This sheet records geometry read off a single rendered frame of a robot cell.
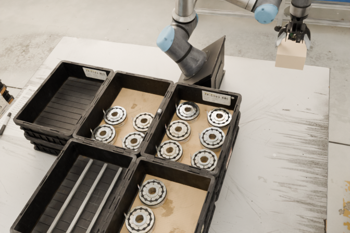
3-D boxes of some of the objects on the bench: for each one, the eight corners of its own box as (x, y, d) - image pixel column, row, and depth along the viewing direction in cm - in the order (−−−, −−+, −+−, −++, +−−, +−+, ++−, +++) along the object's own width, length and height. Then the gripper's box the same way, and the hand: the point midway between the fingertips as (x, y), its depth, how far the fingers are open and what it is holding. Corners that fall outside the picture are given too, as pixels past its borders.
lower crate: (179, 114, 170) (177, 97, 161) (240, 127, 161) (241, 111, 152) (148, 184, 146) (143, 170, 137) (217, 205, 137) (216, 191, 128)
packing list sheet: (26, 85, 195) (25, 84, 194) (62, 91, 189) (61, 90, 188) (-10, 131, 175) (-11, 130, 174) (28, 139, 168) (28, 139, 168)
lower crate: (76, 91, 188) (69, 75, 179) (125, 102, 179) (120, 86, 170) (32, 150, 164) (21, 136, 155) (87, 166, 155) (78, 152, 146)
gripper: (273, 17, 137) (267, 55, 152) (324, 22, 132) (313, 61, 147) (275, 5, 143) (270, 43, 158) (324, 9, 138) (314, 48, 153)
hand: (291, 47), depth 154 cm, fingers closed on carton, 14 cm apart
